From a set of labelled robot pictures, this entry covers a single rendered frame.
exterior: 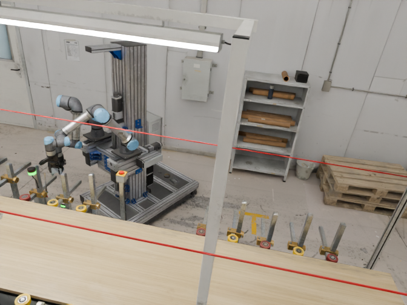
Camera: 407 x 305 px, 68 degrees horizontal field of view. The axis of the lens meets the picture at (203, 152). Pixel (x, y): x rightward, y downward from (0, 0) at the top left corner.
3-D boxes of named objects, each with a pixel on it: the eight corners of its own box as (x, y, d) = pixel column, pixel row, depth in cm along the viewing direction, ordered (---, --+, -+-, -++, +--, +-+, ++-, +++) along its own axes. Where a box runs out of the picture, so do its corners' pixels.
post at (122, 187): (122, 220, 266) (120, 178, 245) (127, 221, 266) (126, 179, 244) (120, 224, 262) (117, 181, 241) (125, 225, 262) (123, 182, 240)
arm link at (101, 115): (137, 138, 299) (98, 101, 262) (142, 145, 288) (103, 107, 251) (128, 147, 298) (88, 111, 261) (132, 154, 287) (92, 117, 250)
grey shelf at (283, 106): (231, 159, 523) (245, 69, 448) (283, 167, 516) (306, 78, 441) (229, 173, 484) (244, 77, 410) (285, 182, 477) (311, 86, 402)
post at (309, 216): (292, 256, 251) (307, 211, 228) (297, 257, 251) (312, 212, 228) (293, 259, 248) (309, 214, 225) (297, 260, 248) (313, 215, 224)
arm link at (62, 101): (91, 127, 329) (67, 106, 277) (79, 125, 330) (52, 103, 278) (95, 117, 332) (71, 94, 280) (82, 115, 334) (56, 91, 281)
